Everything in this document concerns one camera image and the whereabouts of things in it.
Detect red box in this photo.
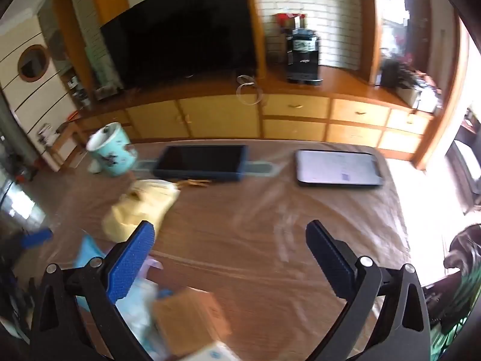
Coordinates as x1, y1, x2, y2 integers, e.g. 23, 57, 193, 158
274, 12, 307, 31

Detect crumpled white plastic wrap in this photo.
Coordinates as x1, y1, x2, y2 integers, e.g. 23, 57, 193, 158
113, 267, 177, 361

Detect white medicine box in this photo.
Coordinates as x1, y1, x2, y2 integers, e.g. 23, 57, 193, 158
176, 340, 242, 361

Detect wooden sideboard cabinet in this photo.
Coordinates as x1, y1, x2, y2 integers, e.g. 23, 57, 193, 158
75, 66, 445, 159

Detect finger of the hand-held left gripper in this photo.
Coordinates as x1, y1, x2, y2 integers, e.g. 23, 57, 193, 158
14, 228, 54, 251

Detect small wooden side table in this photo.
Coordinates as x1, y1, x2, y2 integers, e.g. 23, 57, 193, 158
47, 112, 91, 163

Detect yellow plastic bag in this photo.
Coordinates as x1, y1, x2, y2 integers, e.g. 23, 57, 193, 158
102, 180, 181, 241

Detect black phone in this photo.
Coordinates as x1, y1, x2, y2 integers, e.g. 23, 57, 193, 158
294, 150, 384, 188

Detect light blue packet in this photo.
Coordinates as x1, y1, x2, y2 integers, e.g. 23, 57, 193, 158
73, 234, 109, 268

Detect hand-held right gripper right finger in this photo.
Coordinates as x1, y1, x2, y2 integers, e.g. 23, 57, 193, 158
304, 220, 431, 361

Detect black flat television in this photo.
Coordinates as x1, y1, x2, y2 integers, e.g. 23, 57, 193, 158
100, 0, 260, 91

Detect grey flat strip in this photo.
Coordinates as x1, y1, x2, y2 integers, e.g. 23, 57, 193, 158
136, 159, 277, 176

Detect wooden block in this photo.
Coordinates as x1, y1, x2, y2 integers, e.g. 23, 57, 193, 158
152, 288, 232, 358

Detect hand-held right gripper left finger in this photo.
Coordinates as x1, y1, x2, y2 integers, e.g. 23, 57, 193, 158
30, 221, 166, 361

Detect white basket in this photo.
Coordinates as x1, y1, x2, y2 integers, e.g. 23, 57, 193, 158
397, 81, 443, 113

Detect teal patterned mug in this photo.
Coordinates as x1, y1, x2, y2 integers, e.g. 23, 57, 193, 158
86, 123, 138, 177

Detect black coffee machine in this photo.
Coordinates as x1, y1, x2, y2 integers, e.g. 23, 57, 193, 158
283, 26, 326, 85

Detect grey sofa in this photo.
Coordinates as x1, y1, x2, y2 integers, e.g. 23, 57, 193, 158
447, 139, 481, 215

